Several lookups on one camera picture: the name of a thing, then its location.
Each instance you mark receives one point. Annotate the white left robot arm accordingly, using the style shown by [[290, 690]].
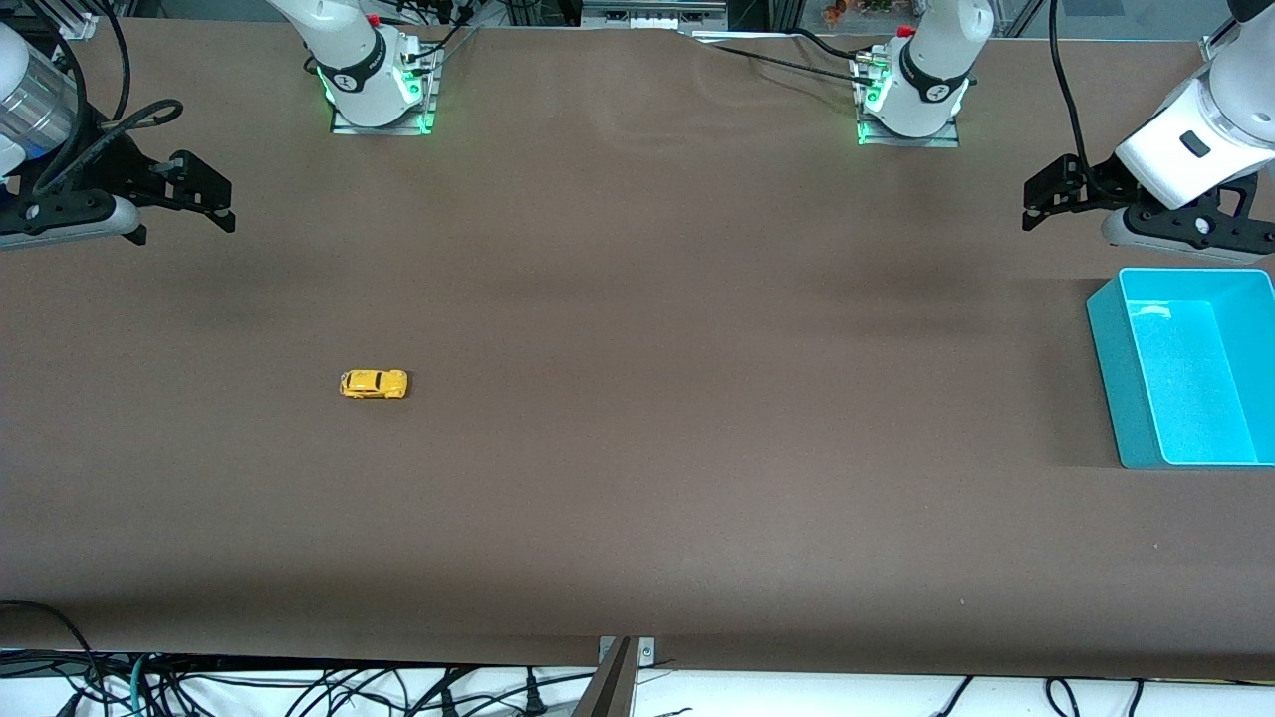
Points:
[[931, 60]]

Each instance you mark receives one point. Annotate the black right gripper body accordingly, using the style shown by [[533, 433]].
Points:
[[112, 163]]

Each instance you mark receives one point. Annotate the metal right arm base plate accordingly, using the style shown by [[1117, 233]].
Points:
[[431, 100]]

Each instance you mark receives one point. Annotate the yellow beetle toy car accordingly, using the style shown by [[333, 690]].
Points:
[[374, 383]]

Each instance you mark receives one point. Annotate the aluminium frame corner profile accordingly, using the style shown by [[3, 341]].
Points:
[[1220, 40]]

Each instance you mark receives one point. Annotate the black left camera mount bracket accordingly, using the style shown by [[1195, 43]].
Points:
[[1225, 231]]

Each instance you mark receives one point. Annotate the grey equipment box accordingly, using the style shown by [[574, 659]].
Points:
[[647, 15]]

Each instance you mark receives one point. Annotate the brown slanted bar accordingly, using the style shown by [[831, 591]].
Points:
[[608, 692]]

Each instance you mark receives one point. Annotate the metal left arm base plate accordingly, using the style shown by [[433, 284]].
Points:
[[936, 141]]

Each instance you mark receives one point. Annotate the black right camera mount bracket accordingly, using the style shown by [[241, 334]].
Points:
[[60, 211]]

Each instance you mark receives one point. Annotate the brown table cover sheet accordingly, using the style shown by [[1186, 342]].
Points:
[[637, 299]]

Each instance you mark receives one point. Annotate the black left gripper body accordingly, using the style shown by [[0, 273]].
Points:
[[1099, 182]]

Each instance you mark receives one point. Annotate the small metal edge bracket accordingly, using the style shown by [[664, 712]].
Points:
[[647, 652]]

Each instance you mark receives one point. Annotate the teal plastic bin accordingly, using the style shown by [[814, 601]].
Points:
[[1195, 378]]

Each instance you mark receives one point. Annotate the aluminium frame rail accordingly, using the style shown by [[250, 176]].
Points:
[[78, 25]]

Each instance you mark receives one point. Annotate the slanted aluminium frame strut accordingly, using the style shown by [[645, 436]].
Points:
[[1021, 15]]

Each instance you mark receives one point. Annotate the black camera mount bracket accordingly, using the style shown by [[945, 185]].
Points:
[[1225, 231], [60, 211]]

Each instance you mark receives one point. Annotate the aluminium frame post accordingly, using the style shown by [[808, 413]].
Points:
[[785, 12]]

